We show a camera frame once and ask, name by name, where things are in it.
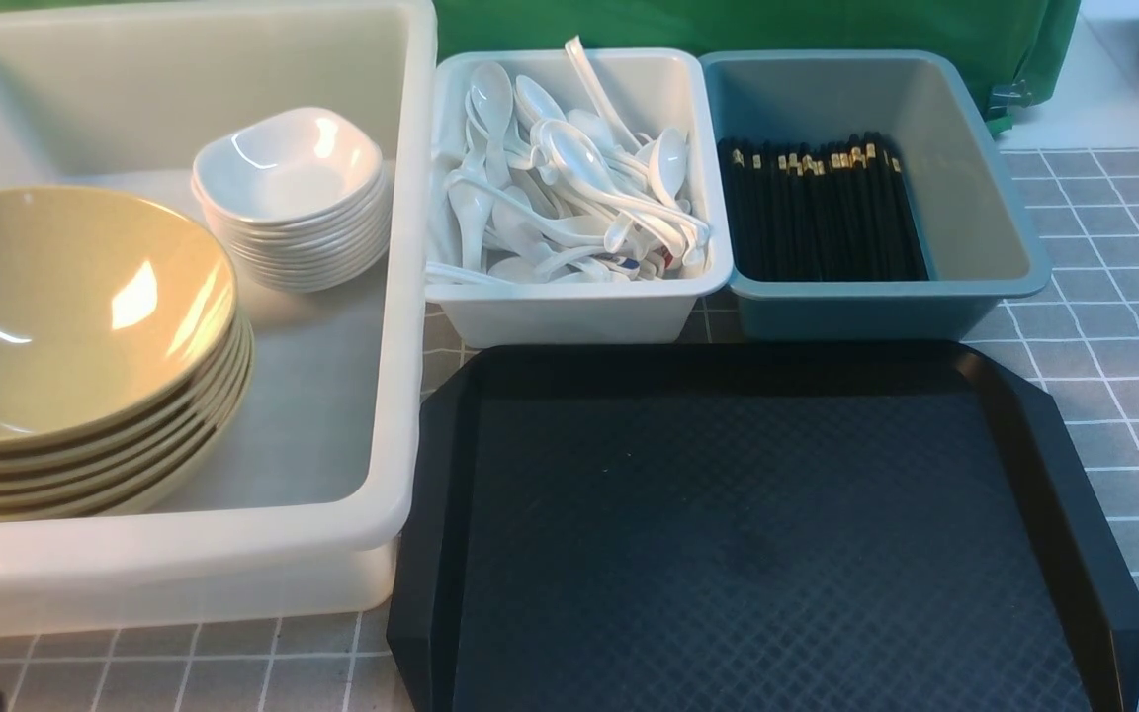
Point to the stack of yellow-green bowls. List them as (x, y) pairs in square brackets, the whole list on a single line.
[(124, 355)]

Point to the stack of white sauce dishes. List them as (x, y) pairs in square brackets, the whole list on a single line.
[(303, 199)]

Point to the pile of white soup spoons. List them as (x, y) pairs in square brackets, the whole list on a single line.
[(537, 192)]

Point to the white plastic spoon bin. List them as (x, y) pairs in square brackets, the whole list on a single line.
[(652, 88)]

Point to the black plastic serving tray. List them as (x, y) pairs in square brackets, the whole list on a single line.
[(855, 526)]

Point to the bundle of black chopsticks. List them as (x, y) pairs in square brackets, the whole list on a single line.
[(838, 211)]

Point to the teal plastic chopstick bin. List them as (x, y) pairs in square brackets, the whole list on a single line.
[(979, 242)]

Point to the green cloth backdrop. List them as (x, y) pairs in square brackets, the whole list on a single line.
[(1008, 53)]

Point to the grey checked table mat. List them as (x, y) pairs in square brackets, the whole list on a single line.
[(1079, 338)]

